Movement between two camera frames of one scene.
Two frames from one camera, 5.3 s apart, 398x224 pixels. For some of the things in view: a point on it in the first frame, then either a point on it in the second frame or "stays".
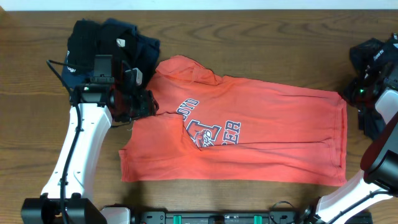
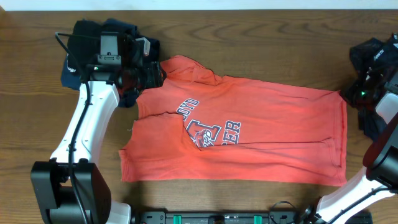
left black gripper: x=146 y=107 → x=152 y=76
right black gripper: x=347 y=91 stays
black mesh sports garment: x=374 y=62 stays
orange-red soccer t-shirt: x=206 y=130 stays
